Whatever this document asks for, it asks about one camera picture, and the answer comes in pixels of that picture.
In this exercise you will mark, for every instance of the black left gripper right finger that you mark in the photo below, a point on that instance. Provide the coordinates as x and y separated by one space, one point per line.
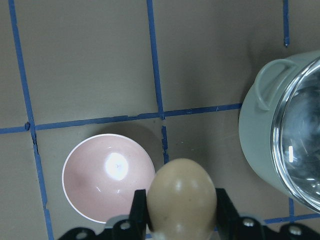
226 216

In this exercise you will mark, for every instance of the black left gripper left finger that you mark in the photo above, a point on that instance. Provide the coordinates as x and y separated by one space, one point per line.
138 216

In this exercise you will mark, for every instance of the brown egg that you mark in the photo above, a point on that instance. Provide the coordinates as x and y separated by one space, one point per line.
182 202

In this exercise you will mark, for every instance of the pale green cooking pot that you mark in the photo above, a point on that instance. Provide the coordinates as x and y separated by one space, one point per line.
279 127

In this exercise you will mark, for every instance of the pink ceramic bowl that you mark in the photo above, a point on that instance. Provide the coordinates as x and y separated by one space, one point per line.
101 174

